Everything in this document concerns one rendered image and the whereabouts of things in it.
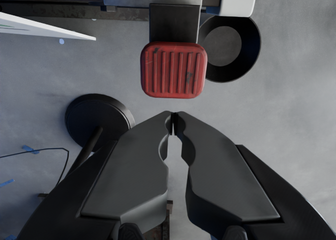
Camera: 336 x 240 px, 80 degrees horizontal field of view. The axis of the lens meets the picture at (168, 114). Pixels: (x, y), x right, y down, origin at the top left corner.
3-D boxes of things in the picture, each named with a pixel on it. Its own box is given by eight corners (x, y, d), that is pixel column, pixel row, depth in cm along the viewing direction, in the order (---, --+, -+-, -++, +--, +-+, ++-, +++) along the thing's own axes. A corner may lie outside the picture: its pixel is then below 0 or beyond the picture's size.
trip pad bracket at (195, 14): (187, 4, 39) (202, 3, 22) (184, 55, 44) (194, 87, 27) (157, 3, 39) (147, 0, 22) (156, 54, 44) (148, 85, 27)
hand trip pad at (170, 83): (199, 35, 27) (210, 45, 20) (195, 79, 29) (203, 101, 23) (146, 33, 26) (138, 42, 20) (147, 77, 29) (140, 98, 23)
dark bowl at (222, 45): (262, 12, 86) (269, 12, 80) (247, 79, 100) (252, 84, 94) (192, 8, 86) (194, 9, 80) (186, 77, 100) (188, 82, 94)
